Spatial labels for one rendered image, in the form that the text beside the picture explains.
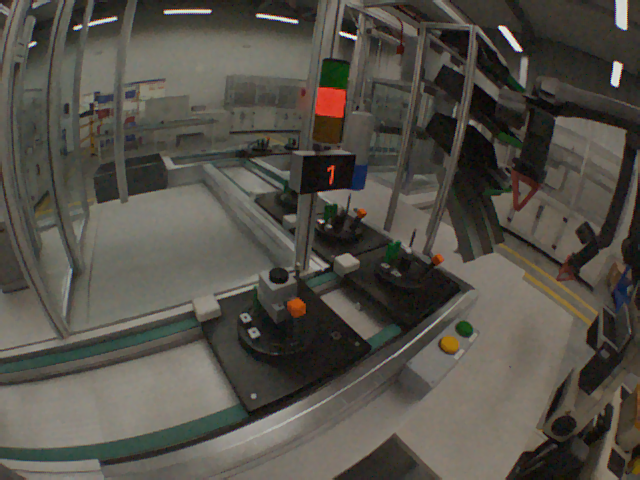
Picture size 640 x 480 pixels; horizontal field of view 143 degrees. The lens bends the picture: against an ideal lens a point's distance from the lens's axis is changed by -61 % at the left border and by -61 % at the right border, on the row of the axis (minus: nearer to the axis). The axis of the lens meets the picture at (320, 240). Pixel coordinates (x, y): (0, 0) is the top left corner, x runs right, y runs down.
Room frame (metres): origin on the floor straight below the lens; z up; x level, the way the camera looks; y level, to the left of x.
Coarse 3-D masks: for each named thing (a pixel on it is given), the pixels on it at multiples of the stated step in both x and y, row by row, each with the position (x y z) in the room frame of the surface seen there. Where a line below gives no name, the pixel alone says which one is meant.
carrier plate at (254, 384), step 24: (216, 336) 0.27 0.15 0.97; (360, 336) 0.33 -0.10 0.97; (240, 360) 0.24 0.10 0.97; (264, 360) 0.24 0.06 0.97; (312, 360) 0.26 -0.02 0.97; (336, 360) 0.27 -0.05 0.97; (240, 384) 0.19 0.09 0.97; (264, 384) 0.20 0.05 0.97; (288, 384) 0.21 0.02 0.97; (312, 384) 0.22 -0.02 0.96; (264, 408) 0.16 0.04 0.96
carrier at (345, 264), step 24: (336, 264) 0.54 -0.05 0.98; (360, 264) 0.56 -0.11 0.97; (384, 264) 0.52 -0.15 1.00; (408, 264) 0.52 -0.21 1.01; (360, 288) 0.47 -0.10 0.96; (384, 288) 0.48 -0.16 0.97; (408, 288) 0.47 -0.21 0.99; (432, 288) 0.50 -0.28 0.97; (456, 288) 0.51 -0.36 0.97; (384, 312) 0.41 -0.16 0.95; (408, 312) 0.40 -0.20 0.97
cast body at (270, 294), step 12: (264, 276) 0.32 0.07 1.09; (276, 276) 0.31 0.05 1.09; (288, 276) 0.31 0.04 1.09; (264, 288) 0.31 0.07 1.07; (276, 288) 0.29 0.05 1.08; (288, 288) 0.31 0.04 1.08; (264, 300) 0.31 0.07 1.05; (276, 300) 0.29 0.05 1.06; (276, 312) 0.28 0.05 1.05; (288, 312) 0.29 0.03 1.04
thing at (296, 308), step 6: (288, 300) 0.30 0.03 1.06; (294, 300) 0.28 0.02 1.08; (300, 300) 0.29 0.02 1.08; (288, 306) 0.28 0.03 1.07; (294, 306) 0.27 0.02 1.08; (300, 306) 0.27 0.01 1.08; (294, 312) 0.27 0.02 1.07; (300, 312) 0.27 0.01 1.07; (294, 318) 0.27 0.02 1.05; (300, 318) 0.28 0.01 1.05; (294, 324) 0.27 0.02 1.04; (300, 324) 0.28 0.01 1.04; (294, 330) 0.27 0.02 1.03; (300, 330) 0.28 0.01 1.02; (294, 336) 0.27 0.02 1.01
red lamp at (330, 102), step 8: (320, 88) 0.49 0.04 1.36; (328, 88) 0.48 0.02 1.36; (320, 96) 0.49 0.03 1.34; (328, 96) 0.48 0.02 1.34; (336, 96) 0.48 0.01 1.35; (344, 96) 0.49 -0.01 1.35; (320, 104) 0.48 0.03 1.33; (328, 104) 0.48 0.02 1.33; (336, 104) 0.48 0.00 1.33; (320, 112) 0.48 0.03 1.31; (328, 112) 0.48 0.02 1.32; (336, 112) 0.48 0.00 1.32
